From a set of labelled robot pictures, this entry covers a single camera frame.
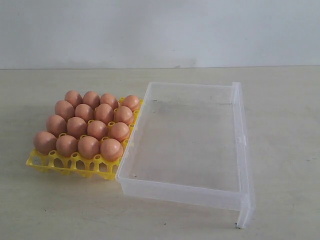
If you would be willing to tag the brown egg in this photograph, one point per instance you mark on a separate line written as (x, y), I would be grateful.
(132, 102)
(124, 114)
(120, 131)
(110, 99)
(56, 125)
(92, 99)
(66, 145)
(76, 127)
(64, 109)
(74, 98)
(111, 149)
(104, 113)
(84, 112)
(88, 147)
(44, 142)
(97, 129)

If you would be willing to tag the yellow plastic egg tray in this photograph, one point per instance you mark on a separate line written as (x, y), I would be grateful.
(78, 164)

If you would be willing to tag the clear plastic container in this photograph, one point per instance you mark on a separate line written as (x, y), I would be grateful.
(190, 145)

